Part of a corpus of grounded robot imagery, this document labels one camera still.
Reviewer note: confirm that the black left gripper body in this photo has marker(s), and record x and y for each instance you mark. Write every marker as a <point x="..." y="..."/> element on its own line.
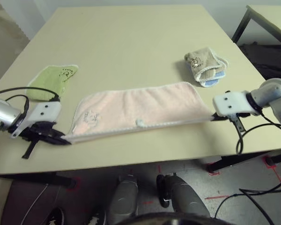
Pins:
<point x="37" y="131"/>

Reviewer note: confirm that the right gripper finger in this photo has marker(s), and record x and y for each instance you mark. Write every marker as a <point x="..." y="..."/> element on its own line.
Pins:
<point x="219" y="119"/>
<point x="220" y="115"/>

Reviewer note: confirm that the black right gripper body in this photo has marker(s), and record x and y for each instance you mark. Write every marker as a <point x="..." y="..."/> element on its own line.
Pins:
<point x="244" y="114"/>

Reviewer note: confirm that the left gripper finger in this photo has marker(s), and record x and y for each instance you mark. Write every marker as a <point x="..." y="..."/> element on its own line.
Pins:
<point x="58" y="141"/>
<point x="57" y="134"/>

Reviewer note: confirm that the pink towel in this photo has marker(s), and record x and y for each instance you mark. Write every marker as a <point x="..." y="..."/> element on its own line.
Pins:
<point x="142" y="103"/>

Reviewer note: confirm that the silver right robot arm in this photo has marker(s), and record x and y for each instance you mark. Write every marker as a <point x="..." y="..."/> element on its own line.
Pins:
<point x="271" y="93"/>

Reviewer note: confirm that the blue folded towel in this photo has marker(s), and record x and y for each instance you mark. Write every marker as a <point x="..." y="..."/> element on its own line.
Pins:
<point x="209" y="83"/>

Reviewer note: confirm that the green folded towel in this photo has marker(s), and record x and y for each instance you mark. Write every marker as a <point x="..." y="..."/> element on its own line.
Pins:
<point x="49" y="79"/>

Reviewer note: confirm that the beige folded towel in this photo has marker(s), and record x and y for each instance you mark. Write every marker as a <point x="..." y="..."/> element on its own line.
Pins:
<point x="201" y="58"/>

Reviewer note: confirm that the black table foot bar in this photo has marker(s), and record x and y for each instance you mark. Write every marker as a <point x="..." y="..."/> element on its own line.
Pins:
<point x="236" y="160"/>
<point x="49" y="179"/>

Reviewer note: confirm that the red floor tape corner mark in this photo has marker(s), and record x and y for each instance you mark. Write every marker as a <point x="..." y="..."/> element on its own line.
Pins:
<point x="212" y="174"/>
<point x="76" y="185"/>
<point x="274" y="167"/>

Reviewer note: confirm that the black shoe white print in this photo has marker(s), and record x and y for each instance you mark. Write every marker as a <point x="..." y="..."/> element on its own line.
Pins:
<point x="96" y="219"/>
<point x="56" y="216"/>

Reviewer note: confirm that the red floor tape line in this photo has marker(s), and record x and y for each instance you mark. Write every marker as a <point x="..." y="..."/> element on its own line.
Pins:
<point x="216" y="197"/>

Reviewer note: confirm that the grey right robot leg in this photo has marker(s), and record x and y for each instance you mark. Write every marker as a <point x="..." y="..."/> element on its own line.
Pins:
<point x="185" y="197"/>

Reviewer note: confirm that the beige curtain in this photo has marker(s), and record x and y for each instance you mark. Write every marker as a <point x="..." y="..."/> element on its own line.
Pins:
<point x="4" y="47"/>

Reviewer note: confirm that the dark robot torso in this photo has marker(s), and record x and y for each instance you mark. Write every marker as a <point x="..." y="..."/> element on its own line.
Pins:
<point x="173" y="220"/>

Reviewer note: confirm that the beige side table black frame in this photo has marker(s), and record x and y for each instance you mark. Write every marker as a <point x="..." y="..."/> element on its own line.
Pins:
<point x="271" y="18"/>

